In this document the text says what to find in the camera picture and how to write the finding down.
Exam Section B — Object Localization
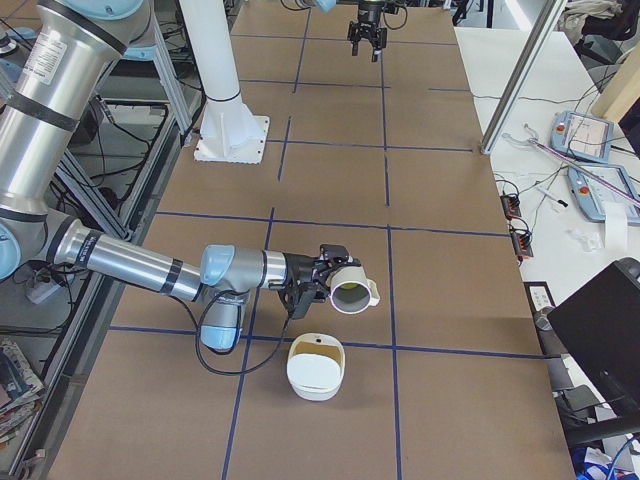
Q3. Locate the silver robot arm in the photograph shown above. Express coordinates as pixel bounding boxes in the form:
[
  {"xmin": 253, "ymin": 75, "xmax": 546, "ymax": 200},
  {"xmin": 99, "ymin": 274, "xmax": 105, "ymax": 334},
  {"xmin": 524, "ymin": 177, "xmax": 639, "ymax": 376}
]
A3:
[
  {"xmin": 1, "ymin": 1, "xmax": 361, "ymax": 354},
  {"xmin": 280, "ymin": 0, "xmax": 399, "ymax": 63}
]

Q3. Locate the lower teach pendant tablet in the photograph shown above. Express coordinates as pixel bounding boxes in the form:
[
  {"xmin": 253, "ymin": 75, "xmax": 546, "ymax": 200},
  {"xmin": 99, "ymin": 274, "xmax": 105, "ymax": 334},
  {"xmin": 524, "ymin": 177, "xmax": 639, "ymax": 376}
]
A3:
[{"xmin": 568, "ymin": 164, "xmax": 639, "ymax": 226}]

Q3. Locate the black braided cable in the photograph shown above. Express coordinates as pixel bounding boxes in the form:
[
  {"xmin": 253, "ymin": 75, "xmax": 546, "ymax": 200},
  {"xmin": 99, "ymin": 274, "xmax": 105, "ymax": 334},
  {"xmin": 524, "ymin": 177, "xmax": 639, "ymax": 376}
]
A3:
[{"xmin": 194, "ymin": 292, "xmax": 296, "ymax": 376}]

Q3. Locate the orange circuit board lower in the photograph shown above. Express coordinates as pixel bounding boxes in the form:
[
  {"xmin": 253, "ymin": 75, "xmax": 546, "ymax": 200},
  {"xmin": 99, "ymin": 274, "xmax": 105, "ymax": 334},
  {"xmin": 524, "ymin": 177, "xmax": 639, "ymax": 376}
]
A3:
[{"xmin": 509, "ymin": 226, "xmax": 534, "ymax": 261}]

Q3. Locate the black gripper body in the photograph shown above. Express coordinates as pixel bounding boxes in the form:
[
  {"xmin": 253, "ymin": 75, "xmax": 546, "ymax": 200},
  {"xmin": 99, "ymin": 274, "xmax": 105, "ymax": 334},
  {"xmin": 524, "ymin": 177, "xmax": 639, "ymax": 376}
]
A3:
[
  {"xmin": 283, "ymin": 252, "xmax": 330, "ymax": 300},
  {"xmin": 356, "ymin": 0, "xmax": 385, "ymax": 38}
]

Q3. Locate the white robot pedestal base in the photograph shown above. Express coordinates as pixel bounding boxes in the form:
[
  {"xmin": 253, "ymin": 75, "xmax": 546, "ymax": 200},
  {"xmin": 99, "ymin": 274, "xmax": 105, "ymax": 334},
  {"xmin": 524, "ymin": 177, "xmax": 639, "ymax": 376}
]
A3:
[{"xmin": 180, "ymin": 0, "xmax": 270, "ymax": 164}]

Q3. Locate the orange circuit board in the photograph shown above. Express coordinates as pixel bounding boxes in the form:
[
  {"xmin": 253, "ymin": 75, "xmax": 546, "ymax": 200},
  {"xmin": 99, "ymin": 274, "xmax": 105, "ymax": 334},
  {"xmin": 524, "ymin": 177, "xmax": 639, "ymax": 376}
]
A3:
[
  {"xmin": 509, "ymin": 226, "xmax": 534, "ymax": 261},
  {"xmin": 500, "ymin": 193, "xmax": 521, "ymax": 220}
]

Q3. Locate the white power strip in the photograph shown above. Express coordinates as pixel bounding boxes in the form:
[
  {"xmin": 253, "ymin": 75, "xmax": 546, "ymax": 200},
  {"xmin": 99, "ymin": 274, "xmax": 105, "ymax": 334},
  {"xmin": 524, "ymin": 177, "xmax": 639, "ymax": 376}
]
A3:
[{"xmin": 25, "ymin": 280, "xmax": 61, "ymax": 305}]

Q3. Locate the upper teach pendant tablet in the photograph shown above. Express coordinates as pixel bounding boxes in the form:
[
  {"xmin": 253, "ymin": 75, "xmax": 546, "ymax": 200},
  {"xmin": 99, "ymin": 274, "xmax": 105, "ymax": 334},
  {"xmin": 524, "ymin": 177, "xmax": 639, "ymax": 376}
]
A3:
[{"xmin": 550, "ymin": 111, "xmax": 614, "ymax": 164}]

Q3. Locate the white ribbed cup with handle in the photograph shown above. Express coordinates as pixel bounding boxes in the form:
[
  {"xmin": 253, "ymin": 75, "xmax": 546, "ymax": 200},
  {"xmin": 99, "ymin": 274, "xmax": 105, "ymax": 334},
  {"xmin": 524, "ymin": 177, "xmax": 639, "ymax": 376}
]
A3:
[{"xmin": 328, "ymin": 265, "xmax": 380, "ymax": 315}]

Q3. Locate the pink reacher grabber stick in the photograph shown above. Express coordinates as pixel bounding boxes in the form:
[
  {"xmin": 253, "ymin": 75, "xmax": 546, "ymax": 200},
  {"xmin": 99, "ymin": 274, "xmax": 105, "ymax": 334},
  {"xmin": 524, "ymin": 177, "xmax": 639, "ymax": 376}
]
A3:
[{"xmin": 500, "ymin": 124, "xmax": 640, "ymax": 207}]

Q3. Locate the stack of books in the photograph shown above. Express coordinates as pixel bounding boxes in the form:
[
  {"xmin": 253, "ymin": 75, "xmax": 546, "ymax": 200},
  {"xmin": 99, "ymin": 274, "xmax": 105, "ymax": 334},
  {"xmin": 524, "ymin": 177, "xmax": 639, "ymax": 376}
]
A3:
[{"xmin": 1, "ymin": 337, "xmax": 45, "ymax": 448}]

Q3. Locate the orange circuit board upper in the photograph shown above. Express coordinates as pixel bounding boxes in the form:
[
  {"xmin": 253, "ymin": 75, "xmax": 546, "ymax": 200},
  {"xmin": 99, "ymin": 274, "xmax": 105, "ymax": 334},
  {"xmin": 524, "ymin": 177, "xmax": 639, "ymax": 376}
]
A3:
[{"xmin": 500, "ymin": 193, "xmax": 521, "ymax": 220}]

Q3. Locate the teach pendant tablet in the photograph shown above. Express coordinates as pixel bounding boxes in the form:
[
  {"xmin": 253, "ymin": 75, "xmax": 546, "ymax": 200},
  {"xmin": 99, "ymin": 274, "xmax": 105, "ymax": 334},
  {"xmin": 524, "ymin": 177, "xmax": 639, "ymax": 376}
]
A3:
[
  {"xmin": 550, "ymin": 111, "xmax": 614, "ymax": 164},
  {"xmin": 568, "ymin": 164, "xmax": 639, "ymax": 226}
]

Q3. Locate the black monitor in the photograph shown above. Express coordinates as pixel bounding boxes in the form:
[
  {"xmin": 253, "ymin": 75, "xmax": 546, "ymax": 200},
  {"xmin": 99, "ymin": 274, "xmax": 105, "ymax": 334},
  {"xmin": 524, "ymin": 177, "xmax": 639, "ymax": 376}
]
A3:
[{"xmin": 549, "ymin": 257, "xmax": 639, "ymax": 409}]

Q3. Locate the white oval bowl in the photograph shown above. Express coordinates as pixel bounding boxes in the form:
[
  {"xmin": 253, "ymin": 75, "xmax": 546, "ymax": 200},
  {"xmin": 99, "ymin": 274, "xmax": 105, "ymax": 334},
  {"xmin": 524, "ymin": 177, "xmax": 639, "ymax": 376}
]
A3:
[{"xmin": 286, "ymin": 333, "xmax": 346, "ymax": 402}]

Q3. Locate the aluminium frame post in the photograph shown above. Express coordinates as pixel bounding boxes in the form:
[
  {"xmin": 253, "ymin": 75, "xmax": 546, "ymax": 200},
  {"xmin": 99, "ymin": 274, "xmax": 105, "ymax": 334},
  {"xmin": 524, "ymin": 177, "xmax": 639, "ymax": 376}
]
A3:
[{"xmin": 480, "ymin": 0, "xmax": 566, "ymax": 155}]

